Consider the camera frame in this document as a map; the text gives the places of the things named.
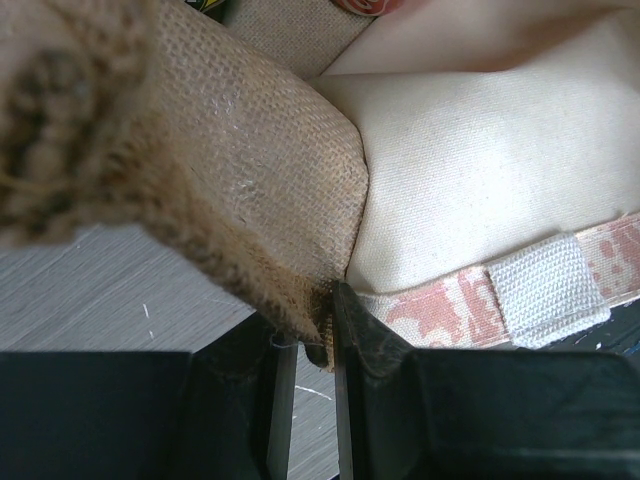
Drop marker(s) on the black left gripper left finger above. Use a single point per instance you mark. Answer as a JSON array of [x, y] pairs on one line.
[[223, 412]]

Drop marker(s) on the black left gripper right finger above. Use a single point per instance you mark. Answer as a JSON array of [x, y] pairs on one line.
[[504, 413]]

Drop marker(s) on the canvas tote bag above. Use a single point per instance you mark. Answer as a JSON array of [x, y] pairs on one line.
[[470, 168]]

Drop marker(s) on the red coke can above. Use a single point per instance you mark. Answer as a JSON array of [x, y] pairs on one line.
[[369, 8]]

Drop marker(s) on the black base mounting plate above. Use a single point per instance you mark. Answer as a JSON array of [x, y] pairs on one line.
[[619, 334]]

